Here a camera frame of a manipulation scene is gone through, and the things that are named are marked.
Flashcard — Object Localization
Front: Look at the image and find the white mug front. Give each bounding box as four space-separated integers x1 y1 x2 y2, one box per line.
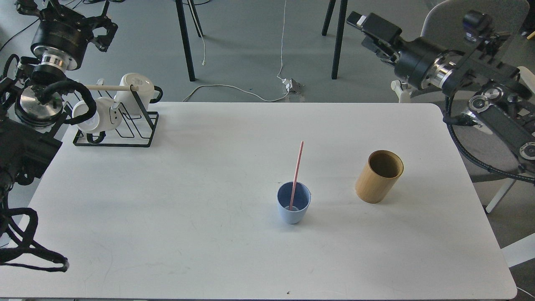
76 97 122 134

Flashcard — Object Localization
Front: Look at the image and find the white power plug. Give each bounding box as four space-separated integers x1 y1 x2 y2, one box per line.
281 78 302 94

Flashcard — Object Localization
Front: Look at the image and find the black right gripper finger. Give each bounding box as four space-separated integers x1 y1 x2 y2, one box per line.
346 11 403 46

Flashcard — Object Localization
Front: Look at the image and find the thin white hanging cable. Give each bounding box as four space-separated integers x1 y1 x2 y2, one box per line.
188 0 206 66

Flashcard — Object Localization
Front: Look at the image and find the white mug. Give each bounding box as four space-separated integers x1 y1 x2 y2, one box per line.
76 97 122 134
113 73 163 116

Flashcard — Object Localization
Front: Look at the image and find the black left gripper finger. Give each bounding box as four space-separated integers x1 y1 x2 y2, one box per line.
93 2 119 53

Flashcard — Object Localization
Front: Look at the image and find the blue plastic cup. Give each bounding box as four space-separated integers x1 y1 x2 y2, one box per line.
276 182 311 224

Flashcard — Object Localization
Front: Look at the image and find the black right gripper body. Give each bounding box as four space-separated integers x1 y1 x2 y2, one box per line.
362 33 446 89

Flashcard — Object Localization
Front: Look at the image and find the black wire mug rack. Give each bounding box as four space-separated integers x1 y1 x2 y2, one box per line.
73 84 159 148

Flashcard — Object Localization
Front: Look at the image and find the white power cable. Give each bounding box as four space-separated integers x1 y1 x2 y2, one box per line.
183 0 293 103

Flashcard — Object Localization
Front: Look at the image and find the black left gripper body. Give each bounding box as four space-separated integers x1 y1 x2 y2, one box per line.
31 0 98 71

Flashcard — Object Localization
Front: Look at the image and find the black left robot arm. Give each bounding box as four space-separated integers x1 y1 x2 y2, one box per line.
0 0 118 272

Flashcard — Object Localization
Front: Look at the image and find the bamboo cylinder holder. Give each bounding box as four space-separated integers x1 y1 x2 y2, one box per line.
355 149 404 204

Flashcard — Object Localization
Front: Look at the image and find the white mug rear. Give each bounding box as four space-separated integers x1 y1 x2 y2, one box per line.
113 73 163 116

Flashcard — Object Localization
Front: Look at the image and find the black table leg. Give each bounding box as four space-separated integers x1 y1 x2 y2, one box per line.
174 0 203 82
321 0 348 80

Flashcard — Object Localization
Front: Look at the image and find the black floor cable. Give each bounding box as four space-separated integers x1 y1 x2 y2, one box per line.
0 0 51 53

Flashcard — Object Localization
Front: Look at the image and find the black table leg right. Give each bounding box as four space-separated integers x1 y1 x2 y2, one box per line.
321 0 348 80

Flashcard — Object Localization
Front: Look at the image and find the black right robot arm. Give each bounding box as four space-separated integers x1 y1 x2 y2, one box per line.
346 10 534 183

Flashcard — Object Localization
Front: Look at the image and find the black table leg left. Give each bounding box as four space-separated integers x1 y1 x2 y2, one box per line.
174 0 203 82

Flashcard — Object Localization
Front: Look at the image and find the grey office chair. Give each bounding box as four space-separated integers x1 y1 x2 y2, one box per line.
391 0 535 213

